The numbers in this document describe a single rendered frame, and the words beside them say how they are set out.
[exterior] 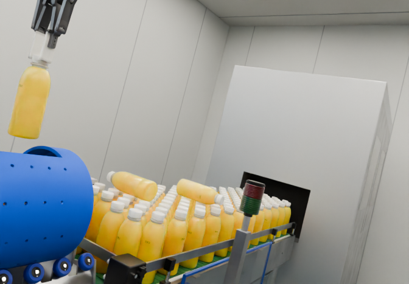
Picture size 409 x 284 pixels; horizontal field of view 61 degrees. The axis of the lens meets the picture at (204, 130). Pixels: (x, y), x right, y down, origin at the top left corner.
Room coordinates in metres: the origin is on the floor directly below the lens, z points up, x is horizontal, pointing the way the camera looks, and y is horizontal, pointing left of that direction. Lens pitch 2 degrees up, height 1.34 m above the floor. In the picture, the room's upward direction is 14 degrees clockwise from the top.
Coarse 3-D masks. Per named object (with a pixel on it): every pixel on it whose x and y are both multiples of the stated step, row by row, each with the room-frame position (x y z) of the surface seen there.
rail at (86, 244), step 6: (84, 240) 1.03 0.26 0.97; (90, 240) 1.03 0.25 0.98; (84, 246) 1.03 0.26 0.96; (90, 246) 1.01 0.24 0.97; (96, 246) 1.00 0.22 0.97; (90, 252) 1.01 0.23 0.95; (96, 252) 1.00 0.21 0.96; (102, 252) 0.99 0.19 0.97; (108, 252) 0.98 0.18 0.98; (102, 258) 0.99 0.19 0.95; (108, 258) 0.97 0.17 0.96
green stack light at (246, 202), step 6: (246, 198) 1.09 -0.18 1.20; (252, 198) 1.08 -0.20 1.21; (240, 204) 1.11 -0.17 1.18; (246, 204) 1.09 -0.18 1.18; (252, 204) 1.08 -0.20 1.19; (258, 204) 1.09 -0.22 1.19; (240, 210) 1.10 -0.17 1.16; (246, 210) 1.08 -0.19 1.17; (252, 210) 1.08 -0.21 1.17; (258, 210) 1.09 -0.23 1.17
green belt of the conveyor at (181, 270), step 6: (288, 234) 2.26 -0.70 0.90; (270, 240) 1.96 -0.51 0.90; (252, 246) 1.73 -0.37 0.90; (228, 252) 1.53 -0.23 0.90; (78, 258) 1.08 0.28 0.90; (216, 258) 1.41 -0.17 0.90; (222, 258) 1.43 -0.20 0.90; (198, 264) 1.29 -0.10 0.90; (204, 264) 1.31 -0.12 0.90; (180, 270) 1.19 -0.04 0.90; (186, 270) 1.21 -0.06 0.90; (96, 276) 0.99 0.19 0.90; (102, 276) 1.00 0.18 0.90; (156, 276) 1.09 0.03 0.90; (162, 276) 1.10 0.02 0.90; (174, 276) 1.13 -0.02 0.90; (96, 282) 0.97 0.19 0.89; (102, 282) 0.97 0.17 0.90; (156, 282) 1.05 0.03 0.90
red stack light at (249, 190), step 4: (248, 184) 1.09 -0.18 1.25; (244, 188) 1.11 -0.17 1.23; (248, 188) 1.09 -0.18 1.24; (252, 188) 1.08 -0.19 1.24; (256, 188) 1.08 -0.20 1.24; (260, 188) 1.08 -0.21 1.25; (264, 188) 1.10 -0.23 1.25; (244, 192) 1.10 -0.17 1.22; (248, 192) 1.09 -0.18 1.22; (252, 192) 1.08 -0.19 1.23; (256, 192) 1.08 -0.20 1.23; (260, 192) 1.09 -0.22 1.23; (248, 196) 1.09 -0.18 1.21; (252, 196) 1.08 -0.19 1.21; (256, 196) 1.08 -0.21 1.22; (260, 196) 1.09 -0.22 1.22
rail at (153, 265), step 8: (288, 224) 2.18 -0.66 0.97; (256, 232) 1.69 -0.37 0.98; (264, 232) 1.79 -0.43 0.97; (232, 240) 1.45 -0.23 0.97; (200, 248) 1.22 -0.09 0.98; (208, 248) 1.27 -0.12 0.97; (216, 248) 1.33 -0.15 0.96; (224, 248) 1.40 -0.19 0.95; (168, 256) 1.06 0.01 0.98; (176, 256) 1.09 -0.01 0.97; (184, 256) 1.14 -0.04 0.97; (192, 256) 1.18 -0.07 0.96; (152, 264) 0.99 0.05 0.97; (160, 264) 1.02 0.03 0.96
